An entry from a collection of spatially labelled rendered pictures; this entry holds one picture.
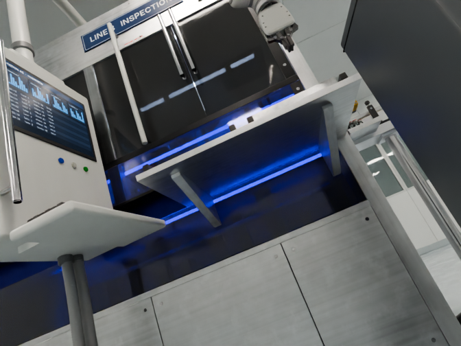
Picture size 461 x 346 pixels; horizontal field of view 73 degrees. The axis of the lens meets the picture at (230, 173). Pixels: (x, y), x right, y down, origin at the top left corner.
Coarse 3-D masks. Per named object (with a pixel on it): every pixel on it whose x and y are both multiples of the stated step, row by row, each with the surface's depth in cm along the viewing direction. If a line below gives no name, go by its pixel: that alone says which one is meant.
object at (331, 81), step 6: (330, 78) 89; (318, 84) 90; (324, 84) 89; (330, 84) 89; (306, 90) 90; (312, 90) 90; (318, 90) 89; (294, 96) 91; (300, 96) 90; (306, 96) 90; (282, 102) 91; (288, 102) 90; (270, 108) 91; (276, 108) 91; (258, 114) 92; (264, 114) 91
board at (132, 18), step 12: (156, 0) 166; (168, 0) 164; (180, 0) 162; (132, 12) 168; (144, 12) 166; (156, 12) 164; (120, 24) 167; (132, 24) 165; (84, 36) 171; (96, 36) 169; (108, 36) 167; (84, 48) 169
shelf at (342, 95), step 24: (312, 96) 86; (336, 96) 89; (264, 120) 88; (288, 120) 91; (312, 120) 97; (336, 120) 104; (216, 144) 89; (240, 144) 94; (264, 144) 101; (288, 144) 108; (312, 144) 117; (168, 168) 91; (192, 168) 97; (216, 168) 104; (240, 168) 112; (264, 168) 122; (168, 192) 108; (216, 192) 127
